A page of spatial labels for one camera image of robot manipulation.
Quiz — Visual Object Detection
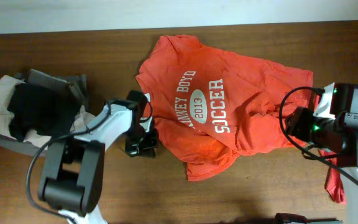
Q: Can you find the orange soccer t-shirt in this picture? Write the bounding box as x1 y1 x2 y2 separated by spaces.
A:
136 35 313 181

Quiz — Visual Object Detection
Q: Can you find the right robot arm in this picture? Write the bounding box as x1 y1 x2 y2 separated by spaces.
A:
279 83 358 223

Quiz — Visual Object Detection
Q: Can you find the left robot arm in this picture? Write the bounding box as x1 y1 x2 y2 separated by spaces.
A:
28 90 158 223

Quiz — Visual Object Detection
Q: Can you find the red t-shirt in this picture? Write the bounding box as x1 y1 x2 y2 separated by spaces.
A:
318 149 347 205

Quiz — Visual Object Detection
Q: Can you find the grey folded garment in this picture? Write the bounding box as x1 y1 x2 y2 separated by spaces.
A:
0 69 89 156

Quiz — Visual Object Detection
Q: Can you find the beige folded garment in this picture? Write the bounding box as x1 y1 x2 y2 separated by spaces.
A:
0 75 95 147

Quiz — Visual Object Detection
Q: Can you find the left black cable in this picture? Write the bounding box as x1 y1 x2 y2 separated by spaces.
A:
25 99 154 224

